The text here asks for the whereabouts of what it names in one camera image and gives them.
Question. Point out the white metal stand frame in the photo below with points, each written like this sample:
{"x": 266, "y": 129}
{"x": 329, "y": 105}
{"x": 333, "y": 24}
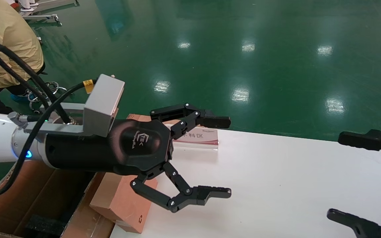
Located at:
{"x": 41, "y": 10}

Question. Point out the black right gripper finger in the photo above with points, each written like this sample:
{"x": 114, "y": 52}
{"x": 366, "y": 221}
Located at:
{"x": 356, "y": 223}
{"x": 365, "y": 140}

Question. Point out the chrome stool base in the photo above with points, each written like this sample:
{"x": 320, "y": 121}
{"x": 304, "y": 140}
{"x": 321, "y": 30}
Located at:
{"x": 53, "y": 87}

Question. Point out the person in yellow coat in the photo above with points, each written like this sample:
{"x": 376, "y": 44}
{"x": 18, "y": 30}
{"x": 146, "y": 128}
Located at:
{"x": 5, "y": 39}

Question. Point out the small cardboard box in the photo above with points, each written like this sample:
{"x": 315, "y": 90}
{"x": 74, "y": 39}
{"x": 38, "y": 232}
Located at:
{"x": 121, "y": 201}

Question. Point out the black foam block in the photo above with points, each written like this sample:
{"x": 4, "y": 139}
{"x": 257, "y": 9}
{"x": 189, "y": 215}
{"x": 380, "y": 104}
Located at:
{"x": 45, "y": 226}

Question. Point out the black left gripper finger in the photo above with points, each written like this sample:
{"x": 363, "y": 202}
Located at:
{"x": 190, "y": 115}
{"x": 180, "y": 193}

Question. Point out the silver camera mount bracket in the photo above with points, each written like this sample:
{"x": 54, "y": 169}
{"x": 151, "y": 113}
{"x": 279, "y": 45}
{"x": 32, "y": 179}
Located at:
{"x": 61, "y": 127}

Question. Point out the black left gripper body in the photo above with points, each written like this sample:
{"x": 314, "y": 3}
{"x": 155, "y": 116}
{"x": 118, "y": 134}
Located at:
{"x": 88, "y": 152}

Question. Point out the acrylic sign with red print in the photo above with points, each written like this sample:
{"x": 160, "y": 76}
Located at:
{"x": 200, "y": 137}

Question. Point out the blue shoe cover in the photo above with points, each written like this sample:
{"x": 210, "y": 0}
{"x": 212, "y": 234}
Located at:
{"x": 18, "y": 98}

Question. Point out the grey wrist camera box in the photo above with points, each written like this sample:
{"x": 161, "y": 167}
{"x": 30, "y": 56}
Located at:
{"x": 103, "y": 102}

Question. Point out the brown wooden board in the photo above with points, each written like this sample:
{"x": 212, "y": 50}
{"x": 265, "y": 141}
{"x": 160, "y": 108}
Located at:
{"x": 137, "y": 116}

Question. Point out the large cardboard box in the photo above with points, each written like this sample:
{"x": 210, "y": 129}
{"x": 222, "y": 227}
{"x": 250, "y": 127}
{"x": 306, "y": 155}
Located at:
{"x": 28, "y": 198}

